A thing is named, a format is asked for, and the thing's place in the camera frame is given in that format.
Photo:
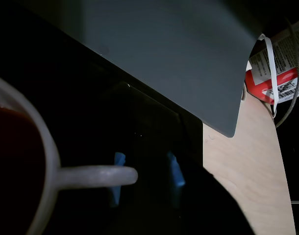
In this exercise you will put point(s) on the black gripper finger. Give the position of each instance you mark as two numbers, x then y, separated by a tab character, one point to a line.
188	195
120	159

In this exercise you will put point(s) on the translucent pink plastic kettle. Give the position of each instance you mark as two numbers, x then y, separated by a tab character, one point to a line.
98	177

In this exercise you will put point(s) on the grey silicone mat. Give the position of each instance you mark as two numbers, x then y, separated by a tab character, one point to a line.
164	61

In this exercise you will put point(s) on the red and white carton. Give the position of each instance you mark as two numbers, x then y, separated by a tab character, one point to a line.
286	80

